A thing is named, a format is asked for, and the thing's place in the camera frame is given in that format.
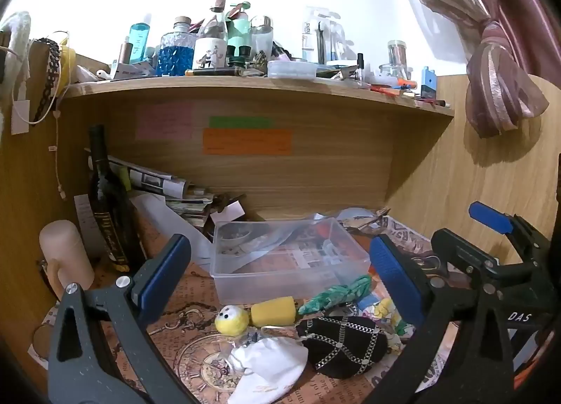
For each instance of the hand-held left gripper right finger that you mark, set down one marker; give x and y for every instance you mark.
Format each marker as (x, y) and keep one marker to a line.
(394, 281)

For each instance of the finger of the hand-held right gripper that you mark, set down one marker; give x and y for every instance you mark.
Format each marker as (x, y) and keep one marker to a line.
(488, 216)
(464, 250)

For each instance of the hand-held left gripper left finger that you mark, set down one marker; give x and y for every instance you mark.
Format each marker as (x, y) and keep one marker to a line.
(164, 272)

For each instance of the green knitted leaf toy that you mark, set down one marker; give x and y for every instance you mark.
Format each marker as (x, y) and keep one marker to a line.
(335, 296)

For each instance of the yellow plush ball with eyes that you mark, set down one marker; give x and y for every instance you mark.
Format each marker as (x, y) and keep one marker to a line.
(230, 320)

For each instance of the clear plastic container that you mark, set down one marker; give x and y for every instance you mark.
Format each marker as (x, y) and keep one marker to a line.
(271, 281)

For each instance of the silver crinkled object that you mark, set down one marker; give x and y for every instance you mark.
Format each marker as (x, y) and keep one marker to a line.
(255, 336)

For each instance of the yellow sponge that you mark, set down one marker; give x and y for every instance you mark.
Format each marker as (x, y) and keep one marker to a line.
(274, 311)

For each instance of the cartoon printed cloth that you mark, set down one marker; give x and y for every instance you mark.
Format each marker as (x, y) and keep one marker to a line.
(385, 312)

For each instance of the vintage newspaper print mat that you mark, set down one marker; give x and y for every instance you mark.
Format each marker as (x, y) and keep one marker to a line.
(193, 292)

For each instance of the stack of papers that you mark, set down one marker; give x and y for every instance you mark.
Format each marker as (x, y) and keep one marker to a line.
(175, 196)

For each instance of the dark wine bottle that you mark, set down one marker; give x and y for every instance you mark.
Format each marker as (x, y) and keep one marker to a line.
(109, 211)

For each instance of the white folded card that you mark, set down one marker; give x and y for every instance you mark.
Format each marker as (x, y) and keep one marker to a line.
(230, 213)

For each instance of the white receipt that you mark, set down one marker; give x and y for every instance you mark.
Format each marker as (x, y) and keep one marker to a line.
(84, 220)

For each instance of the pale pink cylinder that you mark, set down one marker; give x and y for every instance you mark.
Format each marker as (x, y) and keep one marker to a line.
(65, 250)

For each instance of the blue plastic block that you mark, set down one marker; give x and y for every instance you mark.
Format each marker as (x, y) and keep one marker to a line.
(429, 82)

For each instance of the pink sticky note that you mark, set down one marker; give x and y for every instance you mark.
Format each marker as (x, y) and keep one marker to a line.
(164, 120)

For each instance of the orange sticky note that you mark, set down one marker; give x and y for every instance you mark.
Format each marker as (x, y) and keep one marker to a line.
(247, 142)

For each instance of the pink striped curtain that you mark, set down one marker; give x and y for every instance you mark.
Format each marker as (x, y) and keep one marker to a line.
(491, 49)

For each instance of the green sticky note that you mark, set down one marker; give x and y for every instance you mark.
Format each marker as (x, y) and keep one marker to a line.
(240, 122)

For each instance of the glass jar with straws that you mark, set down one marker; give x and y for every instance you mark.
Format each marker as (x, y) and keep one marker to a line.
(395, 57)

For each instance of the black capped nail polish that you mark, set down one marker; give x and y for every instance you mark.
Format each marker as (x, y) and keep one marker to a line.
(360, 67)

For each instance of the black and gold pen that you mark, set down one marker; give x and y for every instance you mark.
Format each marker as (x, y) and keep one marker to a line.
(214, 72)

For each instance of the wooden shelf board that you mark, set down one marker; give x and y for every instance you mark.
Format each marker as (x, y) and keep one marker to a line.
(263, 86)

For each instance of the white paper tag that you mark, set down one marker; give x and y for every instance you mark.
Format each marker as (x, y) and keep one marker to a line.
(20, 117)

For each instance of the glass bottle with blue beads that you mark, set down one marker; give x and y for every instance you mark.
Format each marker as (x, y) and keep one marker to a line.
(176, 55)

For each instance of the brown cosmetic tube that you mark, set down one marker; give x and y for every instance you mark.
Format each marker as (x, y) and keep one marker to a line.
(126, 52)

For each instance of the black lace band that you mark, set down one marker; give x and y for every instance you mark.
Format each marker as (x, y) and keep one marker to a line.
(51, 75)

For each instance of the small black capped bottle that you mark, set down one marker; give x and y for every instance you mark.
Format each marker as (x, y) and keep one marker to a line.
(232, 55)
(245, 53)

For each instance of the yellow plastic object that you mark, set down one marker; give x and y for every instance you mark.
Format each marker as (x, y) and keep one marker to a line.
(68, 66)

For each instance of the teal lotion bottle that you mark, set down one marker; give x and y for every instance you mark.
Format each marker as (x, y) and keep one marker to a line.
(139, 42)

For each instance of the clear bottle with cartoon label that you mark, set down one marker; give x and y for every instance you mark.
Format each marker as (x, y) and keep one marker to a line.
(210, 44)

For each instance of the small clear plastic box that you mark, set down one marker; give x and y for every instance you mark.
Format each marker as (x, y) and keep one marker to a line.
(291, 69)

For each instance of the toothbrush package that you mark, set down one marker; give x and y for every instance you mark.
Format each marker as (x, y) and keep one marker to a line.
(317, 38)

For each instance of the mint green pump bottle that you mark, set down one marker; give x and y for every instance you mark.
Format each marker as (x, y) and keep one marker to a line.
(239, 33)

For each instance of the clear shaker with silver cap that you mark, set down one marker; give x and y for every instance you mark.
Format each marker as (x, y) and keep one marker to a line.
(261, 38)

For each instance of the white fluffy cloth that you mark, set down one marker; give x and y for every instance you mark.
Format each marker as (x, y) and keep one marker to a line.
(17, 44)

